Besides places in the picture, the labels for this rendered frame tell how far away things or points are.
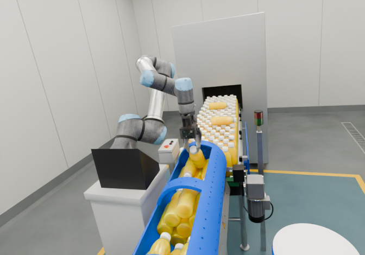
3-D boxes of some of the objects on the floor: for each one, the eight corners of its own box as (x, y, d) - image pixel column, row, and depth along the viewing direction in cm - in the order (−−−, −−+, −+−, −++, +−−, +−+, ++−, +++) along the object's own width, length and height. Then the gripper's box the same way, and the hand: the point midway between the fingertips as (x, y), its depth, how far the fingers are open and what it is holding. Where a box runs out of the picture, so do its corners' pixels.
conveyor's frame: (189, 278, 194) (173, 180, 167) (211, 171, 345) (204, 111, 318) (251, 284, 182) (244, 180, 155) (245, 171, 333) (241, 108, 307)
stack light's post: (261, 250, 209) (256, 132, 176) (260, 247, 213) (256, 130, 180) (266, 250, 208) (262, 132, 175) (265, 247, 212) (261, 130, 179)
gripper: (172, 115, 108) (179, 158, 115) (197, 114, 106) (202, 158, 112) (177, 110, 116) (183, 150, 122) (200, 108, 114) (205, 150, 120)
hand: (193, 149), depth 119 cm, fingers closed on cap, 4 cm apart
